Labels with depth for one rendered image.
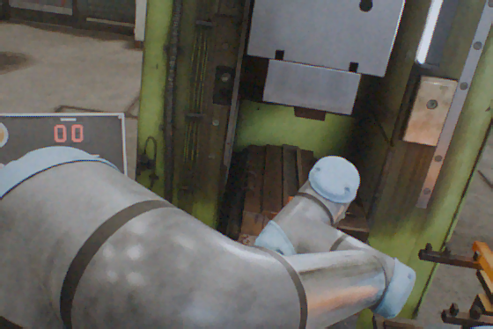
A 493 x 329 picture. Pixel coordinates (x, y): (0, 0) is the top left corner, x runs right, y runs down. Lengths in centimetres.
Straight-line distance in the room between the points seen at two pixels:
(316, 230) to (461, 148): 75
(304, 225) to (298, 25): 49
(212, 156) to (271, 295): 98
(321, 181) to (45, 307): 46
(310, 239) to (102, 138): 58
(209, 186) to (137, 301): 105
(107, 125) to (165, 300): 83
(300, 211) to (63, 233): 43
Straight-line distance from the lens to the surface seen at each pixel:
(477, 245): 129
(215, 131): 126
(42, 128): 109
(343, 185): 72
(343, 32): 104
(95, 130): 109
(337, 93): 107
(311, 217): 70
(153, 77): 124
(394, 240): 144
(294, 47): 104
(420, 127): 127
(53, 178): 37
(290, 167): 144
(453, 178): 139
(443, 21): 119
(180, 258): 30
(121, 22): 736
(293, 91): 106
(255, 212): 120
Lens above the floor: 160
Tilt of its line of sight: 26 degrees down
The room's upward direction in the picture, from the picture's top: 9 degrees clockwise
